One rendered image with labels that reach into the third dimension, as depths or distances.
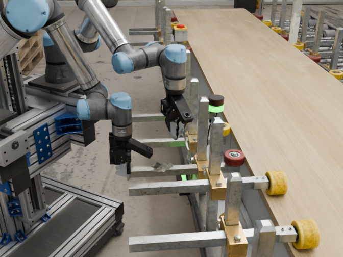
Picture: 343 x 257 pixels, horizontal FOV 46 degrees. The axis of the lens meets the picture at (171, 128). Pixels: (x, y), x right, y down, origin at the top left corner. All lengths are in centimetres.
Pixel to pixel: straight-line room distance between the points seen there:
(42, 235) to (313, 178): 147
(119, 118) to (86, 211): 111
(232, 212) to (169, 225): 151
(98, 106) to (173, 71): 29
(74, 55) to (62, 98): 53
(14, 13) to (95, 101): 39
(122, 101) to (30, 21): 39
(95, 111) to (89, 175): 173
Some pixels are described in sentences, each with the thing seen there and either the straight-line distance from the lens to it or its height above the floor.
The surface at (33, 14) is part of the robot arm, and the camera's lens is 132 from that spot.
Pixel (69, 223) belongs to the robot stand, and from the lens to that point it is 239.
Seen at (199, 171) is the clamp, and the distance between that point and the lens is 155.
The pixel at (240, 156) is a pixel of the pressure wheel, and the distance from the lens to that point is 159.
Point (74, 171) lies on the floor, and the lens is 320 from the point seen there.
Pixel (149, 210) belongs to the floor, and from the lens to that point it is 274.
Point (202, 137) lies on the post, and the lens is 156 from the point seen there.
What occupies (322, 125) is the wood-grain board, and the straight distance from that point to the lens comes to 194.
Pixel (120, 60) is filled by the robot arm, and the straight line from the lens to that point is 138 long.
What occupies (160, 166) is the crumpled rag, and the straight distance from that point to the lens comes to 158.
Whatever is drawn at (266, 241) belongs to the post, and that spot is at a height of 115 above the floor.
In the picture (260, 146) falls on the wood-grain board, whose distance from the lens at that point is 169.
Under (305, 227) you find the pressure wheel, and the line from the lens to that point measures 119.
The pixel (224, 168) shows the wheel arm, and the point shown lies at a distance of 161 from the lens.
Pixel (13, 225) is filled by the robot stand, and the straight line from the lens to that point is 228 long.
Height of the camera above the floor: 173
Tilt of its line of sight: 28 degrees down
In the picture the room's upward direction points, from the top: straight up
